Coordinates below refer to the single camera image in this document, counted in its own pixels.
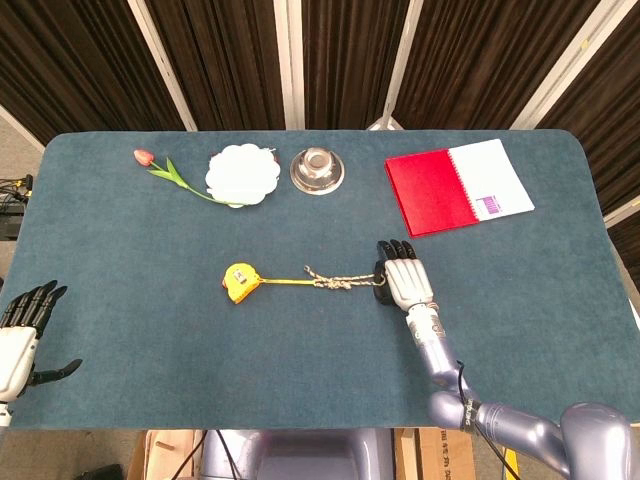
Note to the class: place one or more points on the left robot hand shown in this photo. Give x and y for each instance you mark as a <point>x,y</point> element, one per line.
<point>17,350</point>

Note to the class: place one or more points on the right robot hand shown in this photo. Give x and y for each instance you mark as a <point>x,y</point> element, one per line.
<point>407,282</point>

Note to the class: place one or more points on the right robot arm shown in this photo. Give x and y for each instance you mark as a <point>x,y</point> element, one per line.
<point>435,355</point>

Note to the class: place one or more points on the yellow tape measure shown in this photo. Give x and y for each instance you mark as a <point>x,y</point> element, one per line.
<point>240,282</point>

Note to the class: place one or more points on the red spiral notebook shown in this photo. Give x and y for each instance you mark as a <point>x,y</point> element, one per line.
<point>430,190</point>

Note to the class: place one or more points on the teal table cloth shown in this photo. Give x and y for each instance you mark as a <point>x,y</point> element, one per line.
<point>300,360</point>

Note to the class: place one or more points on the upturned stainless steel bowl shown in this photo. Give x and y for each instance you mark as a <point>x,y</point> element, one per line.
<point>317,172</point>

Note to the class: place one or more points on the cardboard box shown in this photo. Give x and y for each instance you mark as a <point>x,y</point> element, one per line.
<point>440,455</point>
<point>165,450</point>

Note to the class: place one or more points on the white flower-shaped plate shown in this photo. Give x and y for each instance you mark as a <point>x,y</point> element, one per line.
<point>242,175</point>

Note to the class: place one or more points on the grey robot torso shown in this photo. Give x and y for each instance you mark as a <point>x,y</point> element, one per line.
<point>300,455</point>

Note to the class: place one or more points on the dark brown curtain panel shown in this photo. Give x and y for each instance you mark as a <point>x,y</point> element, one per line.
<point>75,60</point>
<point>350,60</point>
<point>225,60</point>
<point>610,125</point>
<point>485,60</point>

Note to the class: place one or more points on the artificial tulip flower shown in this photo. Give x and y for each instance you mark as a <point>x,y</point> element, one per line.
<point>143,156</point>

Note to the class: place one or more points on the white partition post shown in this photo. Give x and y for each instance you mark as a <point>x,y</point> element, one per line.
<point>402,60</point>
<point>290,60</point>
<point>565,60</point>
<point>160,60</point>
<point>622,212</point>

